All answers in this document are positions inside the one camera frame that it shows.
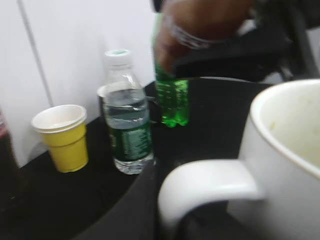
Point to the clear water bottle green label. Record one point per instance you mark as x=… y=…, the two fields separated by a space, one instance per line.
x=127 y=114

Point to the green sprite bottle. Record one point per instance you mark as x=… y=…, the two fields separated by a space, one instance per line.
x=173 y=100

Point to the black ceramic mug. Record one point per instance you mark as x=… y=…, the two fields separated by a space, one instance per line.
x=154 y=108

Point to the cola bottle red label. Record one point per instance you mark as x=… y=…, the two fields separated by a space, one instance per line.
x=11 y=182

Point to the yellow paper cup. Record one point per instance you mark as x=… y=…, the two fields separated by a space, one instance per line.
x=63 y=130

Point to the white ceramic mug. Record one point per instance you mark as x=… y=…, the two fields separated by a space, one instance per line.
x=273 y=187

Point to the person's hand with bracelet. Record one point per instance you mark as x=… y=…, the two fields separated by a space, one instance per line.
x=187 y=25

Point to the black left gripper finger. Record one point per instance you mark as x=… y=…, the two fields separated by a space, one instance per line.
x=135 y=216

